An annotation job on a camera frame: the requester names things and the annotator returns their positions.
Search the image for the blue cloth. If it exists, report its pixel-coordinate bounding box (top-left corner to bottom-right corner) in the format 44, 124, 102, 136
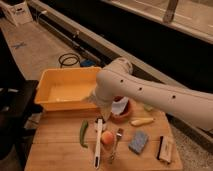
111, 97, 129, 115

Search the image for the brown clay bowl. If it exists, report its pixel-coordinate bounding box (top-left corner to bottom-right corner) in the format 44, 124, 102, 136
110, 96, 132, 123

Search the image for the white cardboard box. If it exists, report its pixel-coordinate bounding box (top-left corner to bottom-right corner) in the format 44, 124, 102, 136
0, 0, 33, 26

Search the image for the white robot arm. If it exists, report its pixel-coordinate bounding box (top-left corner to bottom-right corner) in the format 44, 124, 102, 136
87, 57, 213, 131

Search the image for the blue sponge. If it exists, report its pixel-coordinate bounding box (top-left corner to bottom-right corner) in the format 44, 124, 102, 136
128, 131, 148, 155

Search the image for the green chili pepper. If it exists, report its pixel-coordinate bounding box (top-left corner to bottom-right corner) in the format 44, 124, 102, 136
79, 120, 88, 148

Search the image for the black chair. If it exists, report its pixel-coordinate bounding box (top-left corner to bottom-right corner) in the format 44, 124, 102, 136
0, 29, 42, 160

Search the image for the metal fork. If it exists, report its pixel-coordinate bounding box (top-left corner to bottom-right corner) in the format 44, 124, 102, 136
109, 128, 124, 164

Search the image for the green small cup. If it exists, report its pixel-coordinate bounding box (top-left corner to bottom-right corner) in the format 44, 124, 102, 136
144, 104, 154, 112

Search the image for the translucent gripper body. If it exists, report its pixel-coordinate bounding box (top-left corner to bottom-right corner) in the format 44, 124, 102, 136
87, 91, 111, 121

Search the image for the yellow plastic tray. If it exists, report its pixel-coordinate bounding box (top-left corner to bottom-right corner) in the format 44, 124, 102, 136
34, 67, 100, 111

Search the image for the orange peach fruit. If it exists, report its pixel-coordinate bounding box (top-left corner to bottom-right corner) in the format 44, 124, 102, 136
101, 131, 114, 145

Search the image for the blue floor object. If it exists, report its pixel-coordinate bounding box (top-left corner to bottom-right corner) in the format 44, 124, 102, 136
80, 59, 95, 67

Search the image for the black coiled cable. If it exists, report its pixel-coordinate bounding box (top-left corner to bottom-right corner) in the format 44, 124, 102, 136
58, 52, 82, 69

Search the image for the yellow banana piece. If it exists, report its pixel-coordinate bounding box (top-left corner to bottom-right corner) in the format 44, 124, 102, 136
130, 118, 154, 127

